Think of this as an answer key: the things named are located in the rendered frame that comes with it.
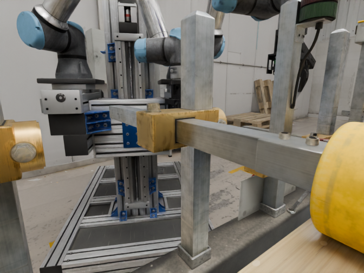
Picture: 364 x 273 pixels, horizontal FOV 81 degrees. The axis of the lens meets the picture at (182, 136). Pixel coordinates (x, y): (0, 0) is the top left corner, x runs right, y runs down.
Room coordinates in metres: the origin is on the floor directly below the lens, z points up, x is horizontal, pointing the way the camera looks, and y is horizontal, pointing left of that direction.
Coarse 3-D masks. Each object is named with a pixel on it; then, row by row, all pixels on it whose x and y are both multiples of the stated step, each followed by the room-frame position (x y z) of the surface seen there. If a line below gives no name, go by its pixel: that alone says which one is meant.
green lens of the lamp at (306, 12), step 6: (306, 6) 0.43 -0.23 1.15; (312, 6) 0.42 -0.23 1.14; (318, 6) 0.41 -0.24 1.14; (324, 6) 0.41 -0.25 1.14; (330, 6) 0.41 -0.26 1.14; (336, 6) 0.41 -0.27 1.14; (300, 12) 0.44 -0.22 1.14; (306, 12) 0.43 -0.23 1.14; (312, 12) 0.42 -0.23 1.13; (318, 12) 0.41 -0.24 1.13; (324, 12) 0.41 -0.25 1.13; (330, 12) 0.41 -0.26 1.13; (336, 12) 0.42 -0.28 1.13; (300, 18) 0.44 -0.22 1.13; (306, 18) 0.42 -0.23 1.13
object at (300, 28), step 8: (328, 16) 0.41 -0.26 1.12; (296, 24) 0.45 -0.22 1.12; (304, 24) 0.44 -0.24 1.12; (312, 24) 0.44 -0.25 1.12; (320, 24) 0.43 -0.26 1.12; (296, 32) 0.45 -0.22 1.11; (304, 32) 0.47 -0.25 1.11; (296, 40) 0.45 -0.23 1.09; (312, 48) 0.44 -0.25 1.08; (304, 56) 0.45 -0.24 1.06; (296, 80) 0.46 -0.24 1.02; (296, 88) 0.46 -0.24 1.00
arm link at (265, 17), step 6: (258, 0) 0.66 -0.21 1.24; (264, 0) 0.67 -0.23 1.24; (270, 0) 0.67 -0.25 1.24; (258, 6) 0.67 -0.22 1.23; (264, 6) 0.68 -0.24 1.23; (270, 6) 0.67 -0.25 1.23; (252, 12) 0.69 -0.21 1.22; (258, 12) 0.69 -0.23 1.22; (264, 12) 0.69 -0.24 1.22; (270, 12) 0.69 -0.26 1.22; (276, 12) 0.68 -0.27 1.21; (258, 18) 0.74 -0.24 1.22; (264, 18) 0.73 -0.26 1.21
